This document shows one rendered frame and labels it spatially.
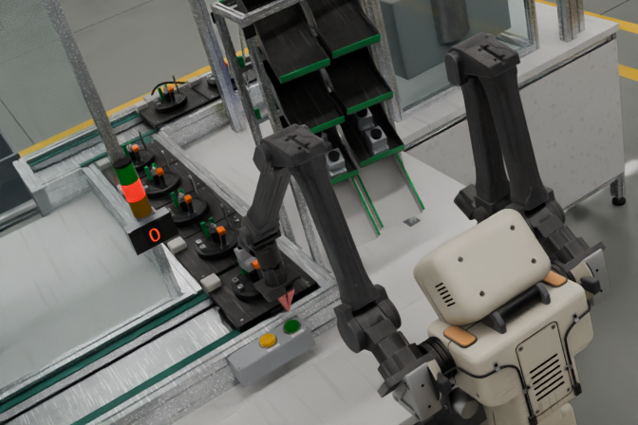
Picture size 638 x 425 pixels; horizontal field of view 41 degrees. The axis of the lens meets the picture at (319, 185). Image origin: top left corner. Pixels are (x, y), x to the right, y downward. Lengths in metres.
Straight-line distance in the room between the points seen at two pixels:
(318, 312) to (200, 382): 0.35
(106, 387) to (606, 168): 2.35
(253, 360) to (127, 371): 0.37
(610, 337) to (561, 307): 1.72
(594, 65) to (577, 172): 0.45
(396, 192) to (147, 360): 0.81
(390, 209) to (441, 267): 0.82
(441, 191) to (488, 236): 1.10
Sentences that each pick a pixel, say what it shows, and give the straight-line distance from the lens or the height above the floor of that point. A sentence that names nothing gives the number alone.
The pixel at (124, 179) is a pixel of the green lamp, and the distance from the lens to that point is 2.15.
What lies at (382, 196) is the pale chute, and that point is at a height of 1.05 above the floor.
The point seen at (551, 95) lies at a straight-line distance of 3.43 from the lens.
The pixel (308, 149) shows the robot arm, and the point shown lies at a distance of 1.56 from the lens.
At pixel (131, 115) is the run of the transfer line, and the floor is 0.95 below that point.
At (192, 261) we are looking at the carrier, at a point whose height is 0.97.
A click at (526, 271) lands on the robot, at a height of 1.31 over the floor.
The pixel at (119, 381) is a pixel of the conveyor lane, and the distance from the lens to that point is 2.30.
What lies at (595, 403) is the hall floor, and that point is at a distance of 3.14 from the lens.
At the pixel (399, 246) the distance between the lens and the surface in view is 2.49.
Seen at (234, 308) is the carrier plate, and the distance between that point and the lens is 2.27.
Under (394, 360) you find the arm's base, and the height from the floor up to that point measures 1.23.
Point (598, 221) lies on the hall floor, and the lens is 3.91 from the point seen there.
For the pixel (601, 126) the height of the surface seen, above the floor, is 0.45.
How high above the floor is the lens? 2.33
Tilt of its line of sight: 31 degrees down
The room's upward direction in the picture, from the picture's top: 16 degrees counter-clockwise
